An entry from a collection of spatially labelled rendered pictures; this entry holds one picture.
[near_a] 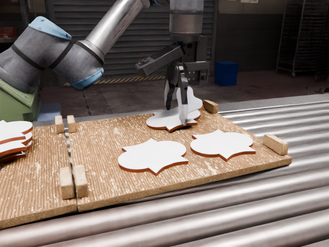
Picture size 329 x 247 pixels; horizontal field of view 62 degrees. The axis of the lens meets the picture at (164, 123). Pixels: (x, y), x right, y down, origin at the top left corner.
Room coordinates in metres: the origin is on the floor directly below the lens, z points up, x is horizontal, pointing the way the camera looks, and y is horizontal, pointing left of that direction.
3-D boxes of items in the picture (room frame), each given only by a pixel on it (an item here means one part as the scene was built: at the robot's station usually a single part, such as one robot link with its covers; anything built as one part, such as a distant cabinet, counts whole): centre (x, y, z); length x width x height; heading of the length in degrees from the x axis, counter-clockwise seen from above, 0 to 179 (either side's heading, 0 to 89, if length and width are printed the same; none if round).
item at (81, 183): (0.37, 0.13, 0.95); 0.06 x 0.02 x 0.03; 21
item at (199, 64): (0.67, -0.05, 1.10); 0.09 x 0.08 x 0.12; 111
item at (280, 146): (0.51, -0.23, 0.95); 0.06 x 0.02 x 0.03; 21
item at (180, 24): (0.67, -0.05, 1.18); 0.08 x 0.08 x 0.05
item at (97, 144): (0.57, 0.00, 0.93); 0.41 x 0.35 x 0.02; 111
